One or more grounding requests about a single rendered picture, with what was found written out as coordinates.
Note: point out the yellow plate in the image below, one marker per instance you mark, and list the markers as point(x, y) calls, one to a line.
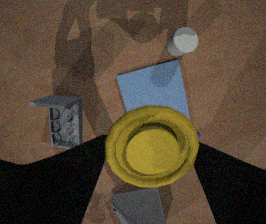
point(151, 146)

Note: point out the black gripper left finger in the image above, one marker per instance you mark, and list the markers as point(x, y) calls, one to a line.
point(54, 190)

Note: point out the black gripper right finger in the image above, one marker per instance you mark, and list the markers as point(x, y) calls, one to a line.
point(236, 190)

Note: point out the light blue square mat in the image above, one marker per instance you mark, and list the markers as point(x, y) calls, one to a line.
point(157, 85)

